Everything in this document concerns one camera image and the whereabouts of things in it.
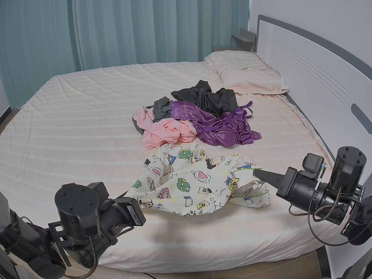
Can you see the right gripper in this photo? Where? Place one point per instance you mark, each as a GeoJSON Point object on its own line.
{"type": "Point", "coordinates": [305, 193]}

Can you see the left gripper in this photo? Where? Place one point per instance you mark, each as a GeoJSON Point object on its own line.
{"type": "Point", "coordinates": [128, 214]}

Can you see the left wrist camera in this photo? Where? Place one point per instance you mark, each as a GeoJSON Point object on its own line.
{"type": "Point", "coordinates": [98, 190]}

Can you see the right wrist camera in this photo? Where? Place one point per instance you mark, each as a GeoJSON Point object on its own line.
{"type": "Point", "coordinates": [312, 163]}

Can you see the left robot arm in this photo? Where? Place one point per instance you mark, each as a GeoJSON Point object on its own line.
{"type": "Point", "coordinates": [77, 205]}

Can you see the blue-green curtain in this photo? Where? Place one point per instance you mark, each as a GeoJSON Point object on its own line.
{"type": "Point", "coordinates": [130, 25]}

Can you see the grey bedside table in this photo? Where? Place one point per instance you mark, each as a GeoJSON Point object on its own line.
{"type": "Point", "coordinates": [244, 38]}

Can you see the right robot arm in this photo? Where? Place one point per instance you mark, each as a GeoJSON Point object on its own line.
{"type": "Point", "coordinates": [348, 167]}

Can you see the white printed pyjama top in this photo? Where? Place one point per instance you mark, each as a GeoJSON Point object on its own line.
{"type": "Point", "coordinates": [186, 184]}

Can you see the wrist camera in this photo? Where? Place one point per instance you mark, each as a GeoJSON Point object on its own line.
{"type": "Point", "coordinates": [98, 190]}
{"type": "Point", "coordinates": [312, 163]}

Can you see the bed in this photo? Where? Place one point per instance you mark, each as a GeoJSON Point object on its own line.
{"type": "Point", "coordinates": [87, 112]}

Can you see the pile of clothes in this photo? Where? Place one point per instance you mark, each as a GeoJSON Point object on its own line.
{"type": "Point", "coordinates": [165, 129]}

